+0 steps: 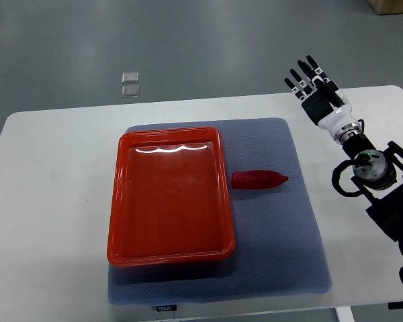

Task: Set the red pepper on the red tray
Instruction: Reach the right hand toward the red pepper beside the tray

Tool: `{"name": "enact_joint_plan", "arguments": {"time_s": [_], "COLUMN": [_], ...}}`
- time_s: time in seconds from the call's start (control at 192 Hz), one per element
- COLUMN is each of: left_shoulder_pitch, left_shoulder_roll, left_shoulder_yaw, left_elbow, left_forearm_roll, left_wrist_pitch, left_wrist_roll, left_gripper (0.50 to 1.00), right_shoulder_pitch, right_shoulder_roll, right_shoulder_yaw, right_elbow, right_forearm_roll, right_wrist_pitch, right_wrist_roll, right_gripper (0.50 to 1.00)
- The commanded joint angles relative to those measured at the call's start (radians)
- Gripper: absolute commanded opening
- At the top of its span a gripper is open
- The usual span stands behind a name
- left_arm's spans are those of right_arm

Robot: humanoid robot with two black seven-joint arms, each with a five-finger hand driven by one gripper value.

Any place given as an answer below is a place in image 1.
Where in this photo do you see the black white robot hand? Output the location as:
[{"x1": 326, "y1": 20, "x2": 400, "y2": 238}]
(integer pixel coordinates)
[{"x1": 284, "y1": 55, "x2": 363, "y2": 144}]

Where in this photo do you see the red pepper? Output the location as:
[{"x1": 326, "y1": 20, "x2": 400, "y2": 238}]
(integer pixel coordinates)
[{"x1": 231, "y1": 170, "x2": 288, "y2": 190}]

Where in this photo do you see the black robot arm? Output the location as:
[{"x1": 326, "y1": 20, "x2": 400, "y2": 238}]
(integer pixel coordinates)
[{"x1": 331, "y1": 119, "x2": 403, "y2": 256}]

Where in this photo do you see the red plastic tray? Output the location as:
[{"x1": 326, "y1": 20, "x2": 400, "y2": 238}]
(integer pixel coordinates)
[{"x1": 107, "y1": 127, "x2": 236, "y2": 268}]

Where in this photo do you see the wooden box corner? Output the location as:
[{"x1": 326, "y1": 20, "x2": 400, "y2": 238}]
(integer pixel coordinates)
[{"x1": 367, "y1": 0, "x2": 403, "y2": 15}]

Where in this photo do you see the blue-grey textured mat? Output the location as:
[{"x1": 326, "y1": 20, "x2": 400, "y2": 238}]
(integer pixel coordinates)
[{"x1": 108, "y1": 118, "x2": 332, "y2": 306}]

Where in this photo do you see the upper metal floor plate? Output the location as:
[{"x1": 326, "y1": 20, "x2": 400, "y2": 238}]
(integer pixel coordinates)
[{"x1": 122, "y1": 71, "x2": 139, "y2": 84}]

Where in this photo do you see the white table leg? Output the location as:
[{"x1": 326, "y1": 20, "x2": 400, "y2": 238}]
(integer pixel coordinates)
[{"x1": 335, "y1": 307, "x2": 355, "y2": 322}]

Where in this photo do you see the black table label right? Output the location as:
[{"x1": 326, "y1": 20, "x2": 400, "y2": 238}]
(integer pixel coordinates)
[{"x1": 388, "y1": 301, "x2": 403, "y2": 310}]

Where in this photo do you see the black table label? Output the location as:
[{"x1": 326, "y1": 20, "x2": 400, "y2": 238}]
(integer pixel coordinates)
[
  {"x1": 388, "y1": 301, "x2": 403, "y2": 310},
  {"x1": 156, "y1": 304, "x2": 177, "y2": 312}
]

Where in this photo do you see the black table label left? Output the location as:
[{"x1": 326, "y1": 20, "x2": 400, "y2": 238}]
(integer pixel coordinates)
[{"x1": 156, "y1": 304, "x2": 177, "y2": 312}]

